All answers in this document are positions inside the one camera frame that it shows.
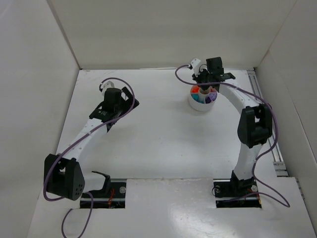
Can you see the lavender square lego plate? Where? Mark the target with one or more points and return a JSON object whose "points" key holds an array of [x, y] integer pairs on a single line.
{"points": [[213, 96]]}

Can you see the orange round lego piece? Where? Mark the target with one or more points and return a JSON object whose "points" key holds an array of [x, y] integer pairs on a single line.
{"points": [[195, 90]]}

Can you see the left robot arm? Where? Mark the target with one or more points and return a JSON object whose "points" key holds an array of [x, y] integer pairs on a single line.
{"points": [[64, 174]]}

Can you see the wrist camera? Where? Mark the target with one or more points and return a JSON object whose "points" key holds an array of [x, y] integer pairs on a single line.
{"points": [[197, 66], [105, 85]]}

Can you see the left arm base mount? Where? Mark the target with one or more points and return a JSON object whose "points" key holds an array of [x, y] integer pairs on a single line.
{"points": [[107, 192]]}

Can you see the teal long lego brick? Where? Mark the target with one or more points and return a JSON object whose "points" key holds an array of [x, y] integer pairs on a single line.
{"points": [[196, 98]]}

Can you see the dark purple lego brick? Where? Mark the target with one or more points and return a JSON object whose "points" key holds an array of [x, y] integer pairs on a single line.
{"points": [[209, 100]]}

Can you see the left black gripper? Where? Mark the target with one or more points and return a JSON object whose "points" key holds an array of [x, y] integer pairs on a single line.
{"points": [[129, 99]]}

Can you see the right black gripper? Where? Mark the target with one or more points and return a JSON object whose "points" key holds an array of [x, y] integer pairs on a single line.
{"points": [[206, 81]]}

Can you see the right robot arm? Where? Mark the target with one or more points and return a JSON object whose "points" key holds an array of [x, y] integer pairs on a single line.
{"points": [[255, 123]]}

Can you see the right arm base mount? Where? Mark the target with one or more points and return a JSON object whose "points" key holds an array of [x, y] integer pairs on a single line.
{"points": [[227, 197]]}

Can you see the white round divided container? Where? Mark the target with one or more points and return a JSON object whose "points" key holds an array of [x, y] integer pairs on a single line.
{"points": [[202, 95]]}

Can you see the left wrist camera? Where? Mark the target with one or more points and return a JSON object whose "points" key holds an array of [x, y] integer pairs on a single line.
{"points": [[105, 85]]}

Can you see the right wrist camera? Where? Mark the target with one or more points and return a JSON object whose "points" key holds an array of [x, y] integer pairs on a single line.
{"points": [[197, 66]]}

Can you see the aluminium rail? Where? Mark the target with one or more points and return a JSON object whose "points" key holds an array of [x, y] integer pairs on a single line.
{"points": [[267, 121]]}

